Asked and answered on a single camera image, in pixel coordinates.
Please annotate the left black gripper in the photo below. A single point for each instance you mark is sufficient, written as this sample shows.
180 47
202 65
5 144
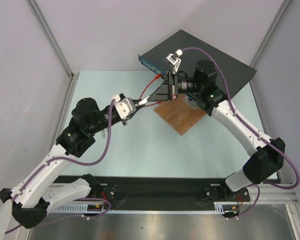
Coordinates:
124 121

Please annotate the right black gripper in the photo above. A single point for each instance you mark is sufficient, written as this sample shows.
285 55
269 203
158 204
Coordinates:
171 85

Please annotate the silver sfp module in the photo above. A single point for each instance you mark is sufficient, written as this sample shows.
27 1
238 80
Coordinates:
103 134
143 101

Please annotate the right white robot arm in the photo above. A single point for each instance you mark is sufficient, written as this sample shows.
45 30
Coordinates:
266 155

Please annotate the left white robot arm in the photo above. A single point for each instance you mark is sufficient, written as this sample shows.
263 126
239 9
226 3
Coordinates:
32 199

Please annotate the wooden board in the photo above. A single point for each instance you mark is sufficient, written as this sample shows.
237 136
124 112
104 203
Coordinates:
179 115

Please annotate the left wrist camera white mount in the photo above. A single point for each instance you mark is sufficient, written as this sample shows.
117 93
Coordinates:
124 106

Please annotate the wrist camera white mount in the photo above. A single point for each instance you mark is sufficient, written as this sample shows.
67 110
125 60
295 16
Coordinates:
174 60
124 106

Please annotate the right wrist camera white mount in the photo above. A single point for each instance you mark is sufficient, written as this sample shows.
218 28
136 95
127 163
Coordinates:
174 60

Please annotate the left aluminium frame post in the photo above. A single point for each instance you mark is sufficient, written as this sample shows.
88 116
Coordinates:
42 22

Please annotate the aluminium frame post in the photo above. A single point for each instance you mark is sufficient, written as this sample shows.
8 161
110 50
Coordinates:
270 31
42 22

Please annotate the slotted cable duct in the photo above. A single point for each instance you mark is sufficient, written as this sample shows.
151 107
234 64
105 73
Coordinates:
90 208

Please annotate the right aluminium frame post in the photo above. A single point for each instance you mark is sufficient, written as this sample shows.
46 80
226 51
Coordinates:
270 31

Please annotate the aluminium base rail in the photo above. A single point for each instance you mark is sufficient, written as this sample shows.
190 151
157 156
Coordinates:
271 195

